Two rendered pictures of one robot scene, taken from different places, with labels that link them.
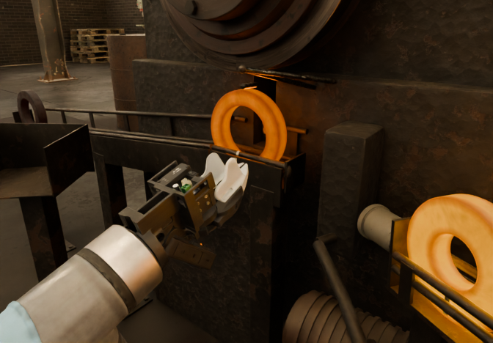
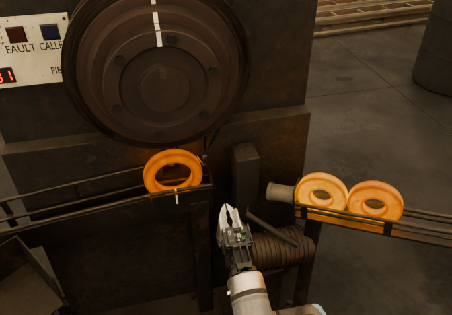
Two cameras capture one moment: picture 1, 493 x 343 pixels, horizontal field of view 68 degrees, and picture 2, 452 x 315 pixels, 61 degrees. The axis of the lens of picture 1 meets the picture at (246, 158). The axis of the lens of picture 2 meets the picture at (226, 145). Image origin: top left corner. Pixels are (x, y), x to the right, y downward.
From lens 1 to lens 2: 0.83 m
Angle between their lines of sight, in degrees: 47
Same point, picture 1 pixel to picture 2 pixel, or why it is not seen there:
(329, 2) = (233, 103)
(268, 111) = (193, 160)
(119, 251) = (257, 281)
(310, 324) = (267, 250)
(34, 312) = not seen: outside the picture
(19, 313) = not seen: outside the picture
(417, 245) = (303, 196)
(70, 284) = (260, 304)
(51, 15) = not seen: outside the picture
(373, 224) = (276, 194)
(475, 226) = (329, 186)
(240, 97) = (170, 159)
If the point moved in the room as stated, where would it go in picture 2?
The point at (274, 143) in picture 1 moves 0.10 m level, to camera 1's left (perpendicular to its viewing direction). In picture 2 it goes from (199, 175) to (177, 192)
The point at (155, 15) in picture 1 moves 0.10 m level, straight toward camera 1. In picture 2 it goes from (13, 106) to (38, 114)
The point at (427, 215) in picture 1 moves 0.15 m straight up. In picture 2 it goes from (307, 185) to (313, 146)
